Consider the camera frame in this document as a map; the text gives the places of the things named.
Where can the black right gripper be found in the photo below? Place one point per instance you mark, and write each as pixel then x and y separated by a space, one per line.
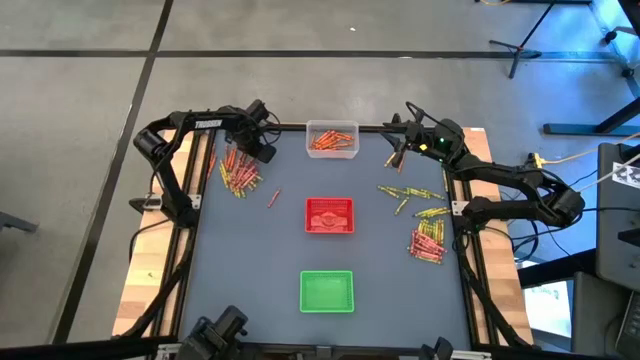
pixel 417 140

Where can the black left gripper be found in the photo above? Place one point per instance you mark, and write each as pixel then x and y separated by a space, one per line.
pixel 247 137

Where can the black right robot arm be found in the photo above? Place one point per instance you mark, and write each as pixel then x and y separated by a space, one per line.
pixel 505 175

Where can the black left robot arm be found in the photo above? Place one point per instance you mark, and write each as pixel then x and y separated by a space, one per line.
pixel 162 175

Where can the scattered yellow crayons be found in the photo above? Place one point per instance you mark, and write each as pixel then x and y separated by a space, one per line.
pixel 290 125

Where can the clear plastic bin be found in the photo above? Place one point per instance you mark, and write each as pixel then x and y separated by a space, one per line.
pixel 332 154

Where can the red plastic basket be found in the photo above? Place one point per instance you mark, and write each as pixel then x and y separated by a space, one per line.
pixel 330 202

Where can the yellow power plug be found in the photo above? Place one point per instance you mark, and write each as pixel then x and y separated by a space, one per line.
pixel 536 161

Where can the black tripod stand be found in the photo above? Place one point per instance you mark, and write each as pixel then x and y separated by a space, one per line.
pixel 520 49

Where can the green plastic basket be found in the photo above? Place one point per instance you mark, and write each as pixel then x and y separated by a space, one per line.
pixel 327 292

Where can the black stand base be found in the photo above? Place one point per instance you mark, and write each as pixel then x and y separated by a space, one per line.
pixel 575 129

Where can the black desk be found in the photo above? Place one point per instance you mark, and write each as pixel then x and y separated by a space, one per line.
pixel 555 270

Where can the white monitor screen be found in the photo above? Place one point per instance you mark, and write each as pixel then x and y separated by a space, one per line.
pixel 547 310

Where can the black white fiducial tag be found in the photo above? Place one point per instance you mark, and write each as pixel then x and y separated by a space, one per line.
pixel 627 175

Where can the metal wheeled rack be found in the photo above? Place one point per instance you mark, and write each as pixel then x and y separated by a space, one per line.
pixel 610 36

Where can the grey equipment cabinet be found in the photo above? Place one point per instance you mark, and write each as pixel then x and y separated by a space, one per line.
pixel 617 235

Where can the grey chair base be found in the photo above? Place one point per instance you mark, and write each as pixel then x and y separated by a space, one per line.
pixel 17 223

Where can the grey box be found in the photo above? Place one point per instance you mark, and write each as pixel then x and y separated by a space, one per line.
pixel 595 315

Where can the black crossbeam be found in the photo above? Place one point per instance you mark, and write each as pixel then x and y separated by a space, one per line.
pixel 75 349

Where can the black keyboard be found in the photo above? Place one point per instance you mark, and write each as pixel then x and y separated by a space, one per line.
pixel 630 330

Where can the silver bracket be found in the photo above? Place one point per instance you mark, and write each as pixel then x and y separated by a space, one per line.
pixel 467 355

